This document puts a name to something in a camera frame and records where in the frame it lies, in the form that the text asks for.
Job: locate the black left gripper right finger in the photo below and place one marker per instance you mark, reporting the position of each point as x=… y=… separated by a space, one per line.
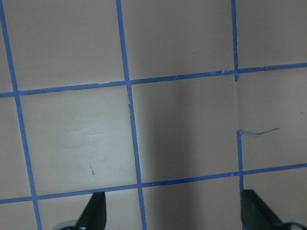
x=255 y=213

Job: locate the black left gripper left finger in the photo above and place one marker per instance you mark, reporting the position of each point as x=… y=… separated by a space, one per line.
x=94 y=214

